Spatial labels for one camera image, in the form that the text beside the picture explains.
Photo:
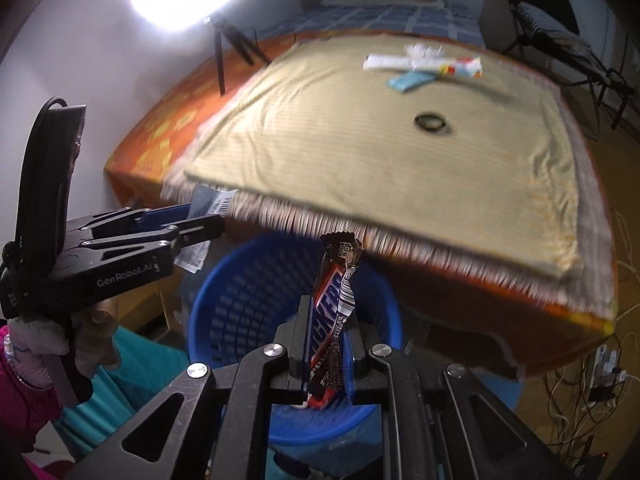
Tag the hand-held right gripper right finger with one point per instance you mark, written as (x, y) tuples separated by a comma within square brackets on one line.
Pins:
[(351, 365)]

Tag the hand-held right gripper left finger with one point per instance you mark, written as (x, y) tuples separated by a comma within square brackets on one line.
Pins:
[(304, 345)]

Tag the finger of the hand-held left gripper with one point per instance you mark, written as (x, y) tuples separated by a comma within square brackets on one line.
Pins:
[(200, 230), (165, 214)]

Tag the grey sachet packet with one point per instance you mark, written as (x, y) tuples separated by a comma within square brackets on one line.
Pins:
[(210, 200)]

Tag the brown chocolate bar wrapper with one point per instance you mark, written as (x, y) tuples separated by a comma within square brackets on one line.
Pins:
[(327, 310)]

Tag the blue plastic basket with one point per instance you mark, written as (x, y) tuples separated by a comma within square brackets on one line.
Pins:
[(235, 310)]

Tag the person's left forearm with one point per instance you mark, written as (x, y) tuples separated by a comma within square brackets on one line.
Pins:
[(25, 390)]

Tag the person's left hand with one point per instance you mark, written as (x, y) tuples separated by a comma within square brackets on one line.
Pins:
[(95, 345)]

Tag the orange floral bedsheet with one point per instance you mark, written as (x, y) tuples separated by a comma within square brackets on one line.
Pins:
[(150, 145)]

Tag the person's teal trouser leg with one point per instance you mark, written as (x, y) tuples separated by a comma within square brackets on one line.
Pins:
[(135, 370)]

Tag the black tripod stand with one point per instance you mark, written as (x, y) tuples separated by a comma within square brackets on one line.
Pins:
[(220, 60)]

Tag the yellow striped cloth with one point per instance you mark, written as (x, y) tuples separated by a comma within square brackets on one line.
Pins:
[(375, 175)]

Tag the white blue tape roll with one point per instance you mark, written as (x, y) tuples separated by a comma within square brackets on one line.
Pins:
[(407, 82)]

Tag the white power strip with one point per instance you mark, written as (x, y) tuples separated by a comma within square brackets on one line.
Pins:
[(607, 370)]

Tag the long white snack wrapper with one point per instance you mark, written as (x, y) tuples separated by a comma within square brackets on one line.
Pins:
[(400, 63)]

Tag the blue checkered bedsheet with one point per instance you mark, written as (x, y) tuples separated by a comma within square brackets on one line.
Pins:
[(360, 20)]

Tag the plaid fringed blanket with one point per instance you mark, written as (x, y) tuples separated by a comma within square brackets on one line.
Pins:
[(592, 200)]

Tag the striped cloth on chair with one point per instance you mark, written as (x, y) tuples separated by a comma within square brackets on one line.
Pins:
[(550, 22)]

